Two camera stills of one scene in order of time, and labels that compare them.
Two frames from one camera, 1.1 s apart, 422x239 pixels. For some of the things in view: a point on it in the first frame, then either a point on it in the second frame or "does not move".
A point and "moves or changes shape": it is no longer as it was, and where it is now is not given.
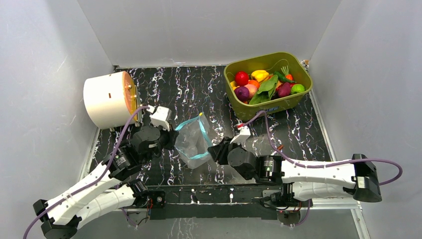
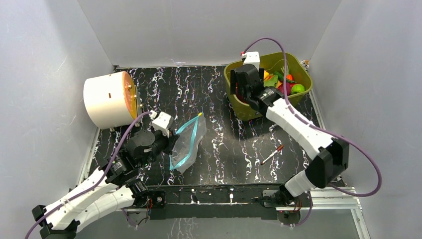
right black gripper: x=220 y=151 -> x=244 y=83
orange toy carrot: x=287 y=74 does not move
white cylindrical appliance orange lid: x=110 y=98 does not move
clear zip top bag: x=193 y=143 moves or changes shape
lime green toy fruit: x=297 y=88 does not move
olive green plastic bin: x=270 y=62 does not move
